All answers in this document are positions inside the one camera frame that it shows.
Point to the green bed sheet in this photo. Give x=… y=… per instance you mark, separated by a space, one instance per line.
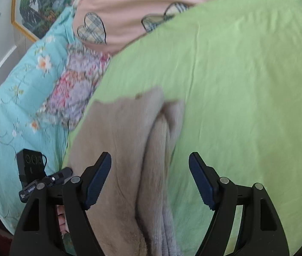
x=237 y=66

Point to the beige knit sweater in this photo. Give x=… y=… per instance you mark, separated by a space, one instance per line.
x=132 y=215

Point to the pink heart pattern quilt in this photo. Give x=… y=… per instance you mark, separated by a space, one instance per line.
x=110 y=25

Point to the person's left hand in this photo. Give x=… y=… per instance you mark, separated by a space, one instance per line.
x=62 y=219

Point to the floral ruffled pillow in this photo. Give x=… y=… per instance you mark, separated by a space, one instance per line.
x=82 y=74

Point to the turquoise floral quilt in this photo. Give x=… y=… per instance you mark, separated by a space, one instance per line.
x=23 y=124

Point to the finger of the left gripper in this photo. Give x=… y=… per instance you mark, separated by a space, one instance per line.
x=61 y=176

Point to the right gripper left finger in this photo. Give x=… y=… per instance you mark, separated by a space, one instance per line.
x=58 y=204

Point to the framed landscape painting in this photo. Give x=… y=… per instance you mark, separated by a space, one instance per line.
x=34 y=18

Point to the black camera box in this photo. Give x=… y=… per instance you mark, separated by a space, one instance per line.
x=31 y=166

